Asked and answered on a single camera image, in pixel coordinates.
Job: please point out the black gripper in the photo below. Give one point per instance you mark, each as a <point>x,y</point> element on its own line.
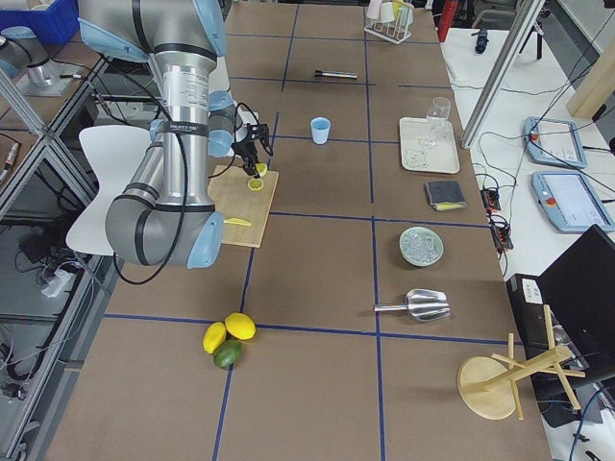
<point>243,149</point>

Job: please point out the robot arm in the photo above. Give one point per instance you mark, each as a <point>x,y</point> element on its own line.
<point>23,53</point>
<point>165,215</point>

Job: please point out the light blue plastic cup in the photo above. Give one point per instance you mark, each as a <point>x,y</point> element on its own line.
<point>320,129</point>

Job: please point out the wooden cutting board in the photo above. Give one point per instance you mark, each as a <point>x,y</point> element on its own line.
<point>234,199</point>

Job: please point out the striped black pen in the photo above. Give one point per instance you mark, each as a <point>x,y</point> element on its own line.
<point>335,74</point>

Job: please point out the white chair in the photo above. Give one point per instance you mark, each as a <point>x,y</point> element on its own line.
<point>114,153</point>

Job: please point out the beige serving tray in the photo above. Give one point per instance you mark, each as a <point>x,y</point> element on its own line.
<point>419,156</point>

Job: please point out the green ceramic bowl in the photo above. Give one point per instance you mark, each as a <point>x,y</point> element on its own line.
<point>420,246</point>

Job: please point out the green lime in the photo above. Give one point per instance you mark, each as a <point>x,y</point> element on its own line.
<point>227,354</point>

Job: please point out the clear wine glass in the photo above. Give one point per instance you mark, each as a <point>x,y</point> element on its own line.
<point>437,116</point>

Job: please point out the dark grey folded cloth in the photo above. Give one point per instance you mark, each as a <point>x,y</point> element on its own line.
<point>445,195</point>

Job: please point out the metal scoop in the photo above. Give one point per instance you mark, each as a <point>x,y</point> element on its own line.
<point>422,305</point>

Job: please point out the red cylinder bottle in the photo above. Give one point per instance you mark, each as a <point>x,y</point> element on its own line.
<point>446,19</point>

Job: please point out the black folded umbrella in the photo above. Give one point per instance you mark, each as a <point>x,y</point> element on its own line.
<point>482,41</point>

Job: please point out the far blue teach pendant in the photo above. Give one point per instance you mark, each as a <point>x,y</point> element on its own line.
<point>554,142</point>

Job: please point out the blue teach pendant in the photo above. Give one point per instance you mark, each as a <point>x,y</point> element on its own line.
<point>570,202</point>
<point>554,142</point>

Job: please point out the near blue teach pendant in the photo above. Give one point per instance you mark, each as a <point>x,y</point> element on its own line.
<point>570,202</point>

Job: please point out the wooden mug tree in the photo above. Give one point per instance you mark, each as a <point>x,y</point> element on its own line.
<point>488,384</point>

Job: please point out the computer monitor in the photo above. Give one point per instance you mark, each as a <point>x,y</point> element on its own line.
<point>579,288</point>

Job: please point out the white wire cup rack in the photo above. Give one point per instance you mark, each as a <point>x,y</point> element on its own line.
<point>389,20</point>

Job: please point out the aluminium frame post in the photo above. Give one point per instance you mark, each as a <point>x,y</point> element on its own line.
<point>520,28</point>

